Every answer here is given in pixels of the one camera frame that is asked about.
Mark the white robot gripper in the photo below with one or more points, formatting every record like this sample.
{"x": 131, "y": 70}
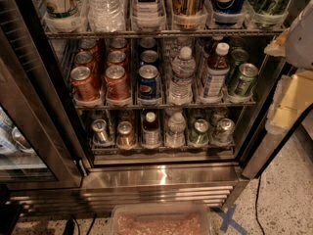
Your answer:
{"x": 300, "y": 39}

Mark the green can middle front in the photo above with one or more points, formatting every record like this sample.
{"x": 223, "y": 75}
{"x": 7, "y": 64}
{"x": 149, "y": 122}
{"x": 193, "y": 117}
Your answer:
{"x": 242, "y": 80}

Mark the green can middle behind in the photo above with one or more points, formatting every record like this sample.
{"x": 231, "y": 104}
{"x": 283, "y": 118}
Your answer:
{"x": 236, "y": 58}

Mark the silver green can bottom right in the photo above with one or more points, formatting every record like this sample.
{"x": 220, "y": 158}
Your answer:
{"x": 223, "y": 131}

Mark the water bottle middle shelf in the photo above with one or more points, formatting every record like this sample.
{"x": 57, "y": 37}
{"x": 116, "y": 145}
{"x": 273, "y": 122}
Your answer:
{"x": 183, "y": 69}

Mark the green can bottom shelf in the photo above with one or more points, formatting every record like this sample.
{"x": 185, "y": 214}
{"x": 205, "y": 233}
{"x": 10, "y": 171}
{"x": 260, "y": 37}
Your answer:
{"x": 199, "y": 132}

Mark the gold brown tall can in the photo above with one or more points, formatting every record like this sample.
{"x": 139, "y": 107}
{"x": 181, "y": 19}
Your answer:
{"x": 187, "y": 14}

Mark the water bottle bottom shelf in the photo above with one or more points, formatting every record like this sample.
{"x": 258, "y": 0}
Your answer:
{"x": 175, "y": 131}

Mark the pepsi can middle behind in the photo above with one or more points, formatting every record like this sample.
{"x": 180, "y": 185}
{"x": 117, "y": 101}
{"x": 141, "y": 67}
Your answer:
{"x": 149, "y": 57}

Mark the blue pepsi can middle shelf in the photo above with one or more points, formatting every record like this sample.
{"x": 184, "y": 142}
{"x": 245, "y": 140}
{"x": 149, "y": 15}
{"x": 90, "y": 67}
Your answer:
{"x": 148, "y": 82}

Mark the tea bottle bottom shelf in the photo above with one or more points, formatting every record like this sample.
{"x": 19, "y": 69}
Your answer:
{"x": 151, "y": 135}

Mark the white labelled bottle top shelf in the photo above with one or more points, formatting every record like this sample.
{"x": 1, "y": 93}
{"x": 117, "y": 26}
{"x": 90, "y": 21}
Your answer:
{"x": 147, "y": 13}

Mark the red soda can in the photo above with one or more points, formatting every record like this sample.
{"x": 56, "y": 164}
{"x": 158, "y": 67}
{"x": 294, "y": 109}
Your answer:
{"x": 83, "y": 81}
{"x": 84, "y": 59}
{"x": 118, "y": 44}
{"x": 89, "y": 45}
{"x": 116, "y": 80}
{"x": 117, "y": 58}

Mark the bronze can bottom shelf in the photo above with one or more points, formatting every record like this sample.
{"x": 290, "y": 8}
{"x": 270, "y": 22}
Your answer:
{"x": 125, "y": 134}

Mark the stainless steel fridge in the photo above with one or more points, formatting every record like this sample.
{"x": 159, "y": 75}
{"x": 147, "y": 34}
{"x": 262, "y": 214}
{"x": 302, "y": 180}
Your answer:
{"x": 116, "y": 176}

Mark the clear water bottle top shelf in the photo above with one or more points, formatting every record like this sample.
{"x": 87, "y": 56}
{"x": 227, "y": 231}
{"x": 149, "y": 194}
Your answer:
{"x": 106, "y": 15}

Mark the silver can bottom left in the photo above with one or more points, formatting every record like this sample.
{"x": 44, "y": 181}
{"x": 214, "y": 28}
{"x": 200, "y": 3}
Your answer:
{"x": 99, "y": 126}

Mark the red soda can back left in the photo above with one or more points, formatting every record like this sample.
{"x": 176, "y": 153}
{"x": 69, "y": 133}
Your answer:
{"x": 89, "y": 45}

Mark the red soda can middle left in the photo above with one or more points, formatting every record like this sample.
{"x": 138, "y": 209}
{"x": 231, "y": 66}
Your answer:
{"x": 84, "y": 59}

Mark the red soda can front left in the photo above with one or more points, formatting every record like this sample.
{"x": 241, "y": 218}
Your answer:
{"x": 83, "y": 81}

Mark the white 7up can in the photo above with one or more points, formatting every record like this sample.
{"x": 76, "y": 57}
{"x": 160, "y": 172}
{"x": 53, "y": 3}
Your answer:
{"x": 61, "y": 9}

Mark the glass fridge door left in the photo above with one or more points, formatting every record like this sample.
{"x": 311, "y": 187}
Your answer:
{"x": 34, "y": 95}

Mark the iced tea bottle white cap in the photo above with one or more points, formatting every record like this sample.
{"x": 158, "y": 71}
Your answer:
{"x": 213, "y": 76}

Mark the blue tape cross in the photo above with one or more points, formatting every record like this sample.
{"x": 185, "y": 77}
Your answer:
{"x": 228, "y": 221}

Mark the clear plastic bin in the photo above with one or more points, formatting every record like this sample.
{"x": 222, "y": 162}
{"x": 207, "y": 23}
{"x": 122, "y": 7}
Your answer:
{"x": 180, "y": 218}

